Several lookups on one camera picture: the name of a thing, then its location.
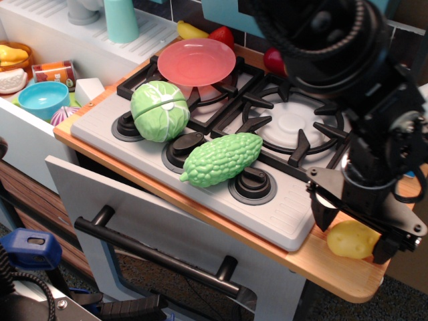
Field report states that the blue white milk carton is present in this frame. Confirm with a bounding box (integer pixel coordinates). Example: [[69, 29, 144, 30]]
[[404, 171, 416, 179]]

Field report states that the white oven door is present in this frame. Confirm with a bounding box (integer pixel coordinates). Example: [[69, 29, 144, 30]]
[[45, 156, 306, 320]]

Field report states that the white toy sink unit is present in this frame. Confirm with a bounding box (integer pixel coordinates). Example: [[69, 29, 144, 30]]
[[1, 1, 178, 192]]

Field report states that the white toy fish piece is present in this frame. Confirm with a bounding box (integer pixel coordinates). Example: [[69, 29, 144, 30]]
[[0, 68, 27, 94]]

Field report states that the orange brown toy can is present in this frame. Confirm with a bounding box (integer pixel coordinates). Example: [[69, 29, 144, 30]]
[[31, 60, 76, 92]]

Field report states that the orange transparent bowl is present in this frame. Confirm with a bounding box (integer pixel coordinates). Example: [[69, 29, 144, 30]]
[[1, 40, 33, 72]]

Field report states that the black right burner grate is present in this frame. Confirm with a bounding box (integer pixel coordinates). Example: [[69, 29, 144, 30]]
[[211, 74, 350, 181]]

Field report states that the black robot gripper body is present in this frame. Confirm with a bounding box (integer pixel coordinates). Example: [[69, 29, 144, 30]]
[[307, 110, 427, 251]]

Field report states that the yellow toy potato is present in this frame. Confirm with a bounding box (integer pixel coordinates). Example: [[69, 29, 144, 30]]
[[327, 220, 381, 259]]

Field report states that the black left stove knob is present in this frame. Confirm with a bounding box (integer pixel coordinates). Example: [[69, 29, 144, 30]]
[[111, 111, 143, 142]]

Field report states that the green toy bitter melon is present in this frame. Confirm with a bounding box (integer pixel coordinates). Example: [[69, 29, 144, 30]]
[[179, 132, 263, 187]]

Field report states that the red yellow toy apple half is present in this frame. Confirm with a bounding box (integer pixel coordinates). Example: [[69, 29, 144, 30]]
[[263, 47, 288, 76]]

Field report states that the red toy strawberry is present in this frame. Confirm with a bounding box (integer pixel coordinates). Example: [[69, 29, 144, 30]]
[[208, 26, 235, 50]]

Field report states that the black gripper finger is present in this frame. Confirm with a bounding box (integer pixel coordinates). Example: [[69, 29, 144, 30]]
[[372, 232, 404, 264], [310, 193, 339, 231]]

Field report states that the blue plastic bowl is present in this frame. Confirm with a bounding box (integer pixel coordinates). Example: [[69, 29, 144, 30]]
[[17, 81, 70, 121]]

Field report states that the white toy carton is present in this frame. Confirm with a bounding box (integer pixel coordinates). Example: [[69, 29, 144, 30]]
[[75, 78, 104, 106]]

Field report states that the grey toy stove top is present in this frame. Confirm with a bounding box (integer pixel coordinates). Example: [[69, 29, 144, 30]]
[[70, 60, 355, 252]]

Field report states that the black middle stove knob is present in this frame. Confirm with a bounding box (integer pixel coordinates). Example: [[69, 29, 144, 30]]
[[161, 132, 207, 174]]

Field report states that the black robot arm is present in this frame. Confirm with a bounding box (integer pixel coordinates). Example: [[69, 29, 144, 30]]
[[247, 1, 427, 264]]

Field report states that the black right stove knob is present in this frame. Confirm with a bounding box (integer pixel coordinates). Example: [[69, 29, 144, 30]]
[[228, 167, 278, 206]]

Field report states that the grey toy faucet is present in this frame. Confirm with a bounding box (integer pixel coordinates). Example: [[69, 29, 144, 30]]
[[66, 0, 104, 25]]

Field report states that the yellow toy banana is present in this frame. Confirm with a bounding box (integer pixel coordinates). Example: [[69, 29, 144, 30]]
[[177, 21, 209, 39]]

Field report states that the black stove knob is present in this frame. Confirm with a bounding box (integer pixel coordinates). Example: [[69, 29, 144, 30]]
[[161, 132, 207, 174], [111, 111, 143, 142], [228, 167, 278, 206]]

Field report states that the teal toy range hood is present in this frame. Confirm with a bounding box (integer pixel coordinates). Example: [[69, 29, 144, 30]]
[[201, 0, 263, 37]]

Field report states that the mint green plastic cup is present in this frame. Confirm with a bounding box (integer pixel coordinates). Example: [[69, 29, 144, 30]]
[[104, 0, 139, 43]]

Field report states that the black burner grate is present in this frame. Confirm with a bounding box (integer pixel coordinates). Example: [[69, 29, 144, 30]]
[[116, 56, 264, 134], [211, 74, 350, 181]]

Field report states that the black left burner grate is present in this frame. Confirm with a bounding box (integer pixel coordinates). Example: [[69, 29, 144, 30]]
[[116, 56, 264, 134]]

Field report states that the black braided cable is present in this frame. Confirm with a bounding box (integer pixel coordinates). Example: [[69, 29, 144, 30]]
[[0, 240, 56, 321]]

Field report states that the green toy cabbage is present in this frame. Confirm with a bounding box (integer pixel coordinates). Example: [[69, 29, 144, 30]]
[[130, 81, 191, 142]]

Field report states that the black oven door handle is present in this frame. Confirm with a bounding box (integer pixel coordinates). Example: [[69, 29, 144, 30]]
[[74, 205, 243, 299]]

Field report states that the purple toy onion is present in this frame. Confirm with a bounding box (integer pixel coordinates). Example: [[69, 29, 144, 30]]
[[50, 106, 80, 126]]

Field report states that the blue plastic clamp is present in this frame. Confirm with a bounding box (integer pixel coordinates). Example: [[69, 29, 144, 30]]
[[1, 228, 62, 270]]

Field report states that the yellow toy pear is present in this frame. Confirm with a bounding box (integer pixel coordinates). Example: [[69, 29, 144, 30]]
[[0, 45, 29, 67]]

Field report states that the pink plastic plate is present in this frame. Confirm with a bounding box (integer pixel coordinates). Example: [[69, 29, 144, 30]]
[[157, 38, 236, 87]]

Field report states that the wooden counter top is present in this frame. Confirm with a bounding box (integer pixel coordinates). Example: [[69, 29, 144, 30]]
[[54, 49, 387, 303]]

